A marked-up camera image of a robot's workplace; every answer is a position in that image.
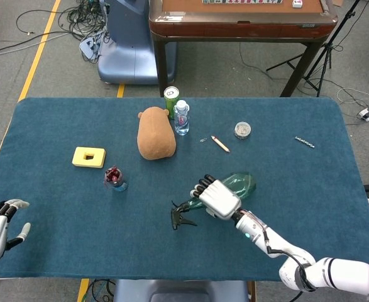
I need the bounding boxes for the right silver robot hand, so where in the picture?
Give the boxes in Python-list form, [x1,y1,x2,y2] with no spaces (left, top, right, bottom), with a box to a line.
[189,174,243,221]

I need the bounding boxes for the green transparent spray bottle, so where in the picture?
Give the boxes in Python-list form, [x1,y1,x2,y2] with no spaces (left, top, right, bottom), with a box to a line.
[170,172,257,231]

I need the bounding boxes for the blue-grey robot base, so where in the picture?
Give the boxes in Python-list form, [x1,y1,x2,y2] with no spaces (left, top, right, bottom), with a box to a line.
[97,0,178,85]

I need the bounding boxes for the clear plastic water bottle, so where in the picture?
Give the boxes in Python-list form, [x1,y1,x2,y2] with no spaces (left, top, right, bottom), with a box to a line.
[173,99,190,137]

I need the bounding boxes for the beige paper-wrapped pencil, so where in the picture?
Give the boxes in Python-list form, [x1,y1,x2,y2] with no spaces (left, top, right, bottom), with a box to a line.
[211,135,231,154]

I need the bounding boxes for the round clear box of clips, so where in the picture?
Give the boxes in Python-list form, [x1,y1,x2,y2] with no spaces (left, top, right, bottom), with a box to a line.
[234,121,252,140]

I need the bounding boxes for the blue table cloth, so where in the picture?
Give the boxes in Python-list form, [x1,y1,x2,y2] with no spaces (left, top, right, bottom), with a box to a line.
[0,96,369,281]

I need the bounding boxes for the brown capybara plush toy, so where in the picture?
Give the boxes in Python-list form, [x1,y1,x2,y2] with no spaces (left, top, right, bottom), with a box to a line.
[136,106,177,161]

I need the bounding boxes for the grey robot torso base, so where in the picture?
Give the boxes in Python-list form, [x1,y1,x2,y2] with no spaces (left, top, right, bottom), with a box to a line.
[113,279,250,302]

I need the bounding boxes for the small cup with red items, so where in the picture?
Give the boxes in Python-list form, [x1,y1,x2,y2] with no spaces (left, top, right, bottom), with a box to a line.
[104,166,129,193]

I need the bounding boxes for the green drink can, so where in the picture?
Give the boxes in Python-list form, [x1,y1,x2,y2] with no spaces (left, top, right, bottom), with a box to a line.
[163,86,180,120]

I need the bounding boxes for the red artificial cherry bunch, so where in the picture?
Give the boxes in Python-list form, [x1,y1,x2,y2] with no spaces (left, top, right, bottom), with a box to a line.
[105,166,121,184]

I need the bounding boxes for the yellow sponge with hole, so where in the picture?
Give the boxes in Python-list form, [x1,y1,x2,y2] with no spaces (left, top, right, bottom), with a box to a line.
[72,146,107,169]

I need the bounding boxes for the brown mahjong table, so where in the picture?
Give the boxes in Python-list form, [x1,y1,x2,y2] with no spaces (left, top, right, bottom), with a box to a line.
[148,0,338,98]

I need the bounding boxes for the black tripod stand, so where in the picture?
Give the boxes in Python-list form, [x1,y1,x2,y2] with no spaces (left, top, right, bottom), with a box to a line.
[265,0,361,98]

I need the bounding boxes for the row of mahjong tiles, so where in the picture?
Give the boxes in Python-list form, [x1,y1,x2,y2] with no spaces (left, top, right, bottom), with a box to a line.
[202,0,284,4]

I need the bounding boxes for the grey power strip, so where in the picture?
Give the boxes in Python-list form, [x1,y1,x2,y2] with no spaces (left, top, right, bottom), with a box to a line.
[79,31,105,60]

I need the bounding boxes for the bundle of black floor cables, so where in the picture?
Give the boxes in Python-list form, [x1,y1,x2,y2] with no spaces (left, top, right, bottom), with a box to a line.
[16,0,109,64]

